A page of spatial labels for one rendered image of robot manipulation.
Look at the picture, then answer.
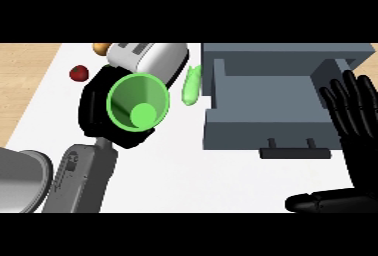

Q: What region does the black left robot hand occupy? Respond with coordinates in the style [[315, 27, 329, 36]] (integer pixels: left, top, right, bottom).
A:
[[76, 65, 157, 150]]

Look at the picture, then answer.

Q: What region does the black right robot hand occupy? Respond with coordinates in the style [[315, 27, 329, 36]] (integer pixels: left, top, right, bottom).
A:
[[283, 69, 378, 214]]

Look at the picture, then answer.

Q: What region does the green cup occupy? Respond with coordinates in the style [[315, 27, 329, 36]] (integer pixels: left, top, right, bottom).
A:
[[104, 72, 171, 133]]

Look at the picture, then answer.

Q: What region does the grey drawer front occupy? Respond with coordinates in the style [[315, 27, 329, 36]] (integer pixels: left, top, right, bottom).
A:
[[202, 108, 345, 151]]

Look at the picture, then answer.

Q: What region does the red apple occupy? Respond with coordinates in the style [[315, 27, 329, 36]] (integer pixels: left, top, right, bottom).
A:
[[67, 65, 91, 83]]

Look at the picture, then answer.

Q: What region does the orange-brown bread roll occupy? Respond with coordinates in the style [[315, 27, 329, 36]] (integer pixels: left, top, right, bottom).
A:
[[91, 43, 112, 57]]

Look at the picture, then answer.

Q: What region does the white toaster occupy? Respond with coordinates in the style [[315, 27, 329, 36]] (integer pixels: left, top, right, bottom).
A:
[[104, 43, 190, 87]]

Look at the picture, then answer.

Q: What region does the light green cucumber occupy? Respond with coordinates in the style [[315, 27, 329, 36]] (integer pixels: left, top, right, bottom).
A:
[[180, 64, 202, 107]]

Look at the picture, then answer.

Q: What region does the grey metal pot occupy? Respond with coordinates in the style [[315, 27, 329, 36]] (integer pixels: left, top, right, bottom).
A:
[[0, 146, 54, 214]]

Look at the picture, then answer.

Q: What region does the grey cabinet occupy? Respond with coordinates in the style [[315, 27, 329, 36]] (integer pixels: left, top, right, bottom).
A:
[[200, 43, 378, 71]]

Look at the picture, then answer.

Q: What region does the black drawer handle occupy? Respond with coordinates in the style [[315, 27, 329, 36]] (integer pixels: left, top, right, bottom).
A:
[[258, 137, 332, 160]]

